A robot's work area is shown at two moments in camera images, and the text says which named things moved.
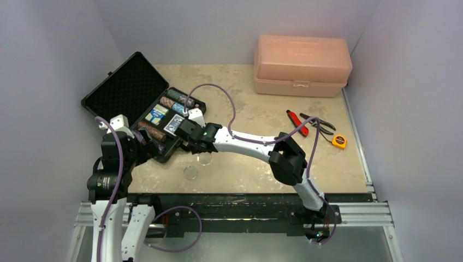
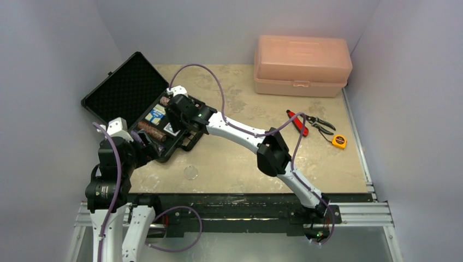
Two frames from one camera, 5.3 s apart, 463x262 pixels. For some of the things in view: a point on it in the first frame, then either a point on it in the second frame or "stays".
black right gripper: (184, 131) -> (177, 118)
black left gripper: (147, 149) stays
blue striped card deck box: (156, 114) stays
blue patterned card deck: (172, 126) stays
